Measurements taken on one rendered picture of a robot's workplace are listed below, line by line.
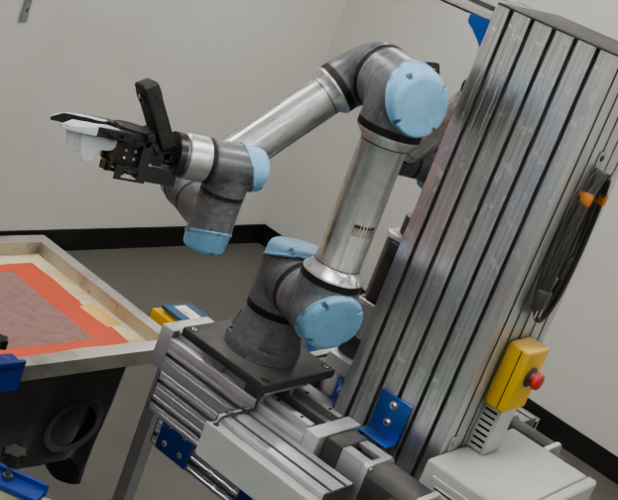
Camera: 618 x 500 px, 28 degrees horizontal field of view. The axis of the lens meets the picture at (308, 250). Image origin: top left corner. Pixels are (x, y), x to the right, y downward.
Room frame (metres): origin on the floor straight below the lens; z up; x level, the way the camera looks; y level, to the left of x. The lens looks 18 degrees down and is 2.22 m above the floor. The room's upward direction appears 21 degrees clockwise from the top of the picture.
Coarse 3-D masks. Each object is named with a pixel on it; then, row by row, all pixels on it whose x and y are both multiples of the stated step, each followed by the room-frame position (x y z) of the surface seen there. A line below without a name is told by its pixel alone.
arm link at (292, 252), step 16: (272, 240) 2.21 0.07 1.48; (288, 240) 2.23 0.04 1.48; (272, 256) 2.19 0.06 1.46; (288, 256) 2.17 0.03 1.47; (304, 256) 2.17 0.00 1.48; (272, 272) 2.17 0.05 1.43; (288, 272) 2.14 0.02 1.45; (256, 288) 2.19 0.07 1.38; (272, 288) 2.15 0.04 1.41; (256, 304) 2.18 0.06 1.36; (272, 304) 2.17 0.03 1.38
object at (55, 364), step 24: (0, 240) 2.91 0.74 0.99; (24, 240) 2.96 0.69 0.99; (48, 240) 3.02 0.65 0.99; (72, 264) 2.93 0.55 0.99; (96, 288) 2.85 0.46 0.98; (120, 312) 2.79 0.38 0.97; (144, 336) 2.74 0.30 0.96; (48, 360) 2.38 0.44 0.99; (72, 360) 2.43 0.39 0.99; (96, 360) 2.49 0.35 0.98; (120, 360) 2.55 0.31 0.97; (144, 360) 2.61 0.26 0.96
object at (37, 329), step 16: (64, 304) 2.76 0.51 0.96; (80, 304) 2.79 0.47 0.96; (0, 320) 2.55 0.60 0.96; (16, 320) 2.58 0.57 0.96; (32, 320) 2.61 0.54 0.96; (48, 320) 2.64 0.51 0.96; (64, 320) 2.67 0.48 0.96; (80, 320) 2.70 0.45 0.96; (96, 320) 2.74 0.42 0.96; (16, 336) 2.51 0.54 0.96; (32, 336) 2.53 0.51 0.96; (48, 336) 2.56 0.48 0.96; (64, 336) 2.59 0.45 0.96; (80, 336) 2.62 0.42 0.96; (96, 336) 2.65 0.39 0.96; (112, 336) 2.68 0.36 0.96; (0, 352) 2.41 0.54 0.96; (16, 352) 2.43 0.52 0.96; (32, 352) 2.46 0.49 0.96; (48, 352) 2.49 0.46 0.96
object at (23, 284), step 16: (0, 272) 2.80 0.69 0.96; (16, 272) 2.84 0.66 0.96; (32, 272) 2.87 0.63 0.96; (0, 288) 2.72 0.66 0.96; (16, 288) 2.75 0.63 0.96; (32, 288) 2.78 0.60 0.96; (48, 288) 2.81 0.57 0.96; (0, 304) 2.63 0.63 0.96; (16, 304) 2.66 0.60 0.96; (32, 304) 2.70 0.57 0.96; (48, 304) 2.73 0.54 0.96
